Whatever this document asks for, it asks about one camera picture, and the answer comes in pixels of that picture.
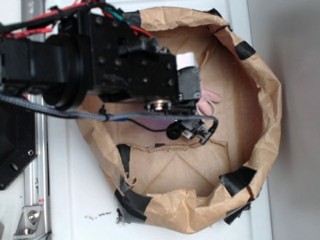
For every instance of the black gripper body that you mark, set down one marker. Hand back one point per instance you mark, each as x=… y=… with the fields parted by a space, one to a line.
x=127 y=68

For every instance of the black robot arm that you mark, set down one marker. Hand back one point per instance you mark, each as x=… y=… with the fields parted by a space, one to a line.
x=68 y=57

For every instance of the pink plush bunny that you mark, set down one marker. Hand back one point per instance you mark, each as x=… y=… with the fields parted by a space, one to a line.
x=206 y=106

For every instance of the brown paper bag tray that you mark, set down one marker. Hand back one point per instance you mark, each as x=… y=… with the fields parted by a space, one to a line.
x=183 y=185

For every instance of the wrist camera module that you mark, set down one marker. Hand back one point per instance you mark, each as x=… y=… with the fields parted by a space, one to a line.
x=190 y=129

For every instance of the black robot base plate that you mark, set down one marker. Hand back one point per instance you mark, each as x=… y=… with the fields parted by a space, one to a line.
x=17 y=142

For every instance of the aluminium extrusion rail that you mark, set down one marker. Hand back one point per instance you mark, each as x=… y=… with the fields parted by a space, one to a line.
x=36 y=175

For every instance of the metal corner bracket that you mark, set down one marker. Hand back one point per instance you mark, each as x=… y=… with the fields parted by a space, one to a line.
x=31 y=225

